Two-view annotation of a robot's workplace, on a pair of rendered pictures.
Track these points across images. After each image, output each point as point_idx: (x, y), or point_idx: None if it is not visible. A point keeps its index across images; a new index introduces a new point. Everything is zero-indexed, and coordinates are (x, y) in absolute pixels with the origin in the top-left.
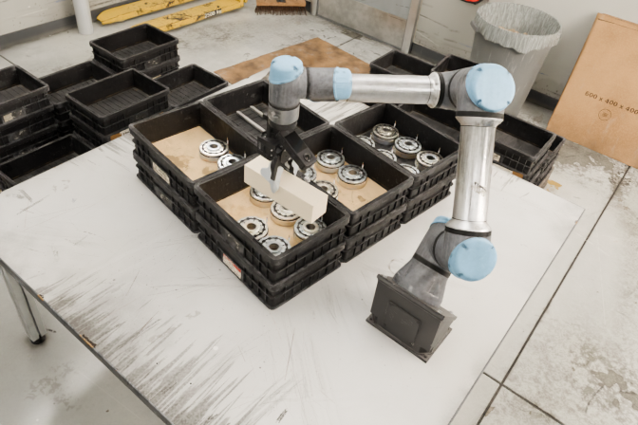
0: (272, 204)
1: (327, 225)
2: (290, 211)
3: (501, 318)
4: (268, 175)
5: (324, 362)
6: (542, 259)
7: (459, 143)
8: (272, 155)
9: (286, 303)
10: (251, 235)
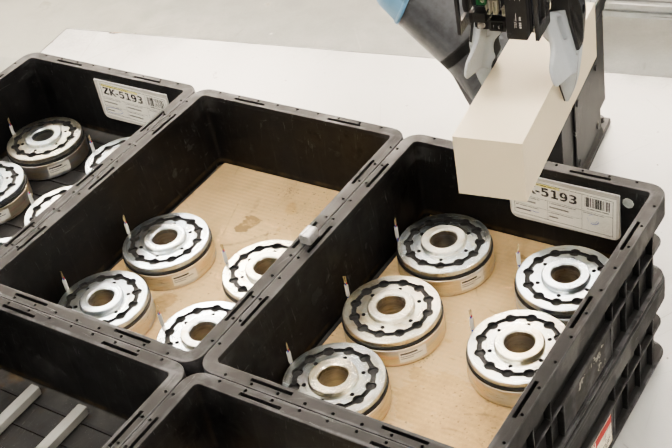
0: (392, 339)
1: (394, 242)
2: (405, 292)
3: (435, 69)
4: (564, 62)
5: None
6: (247, 52)
7: None
8: None
9: None
10: (615, 255)
